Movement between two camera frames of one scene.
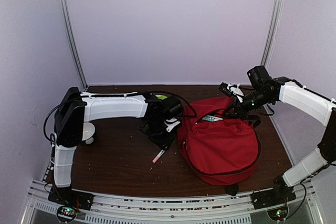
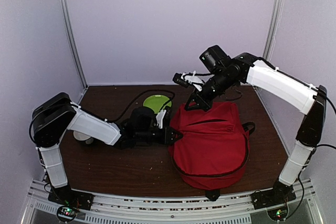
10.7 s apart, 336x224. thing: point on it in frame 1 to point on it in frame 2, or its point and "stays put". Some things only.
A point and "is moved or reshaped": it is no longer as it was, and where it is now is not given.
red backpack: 219,146 is moved or reshaped
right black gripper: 241,113 to 202,103
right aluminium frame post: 274,23 stays put
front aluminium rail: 227,209 stays put
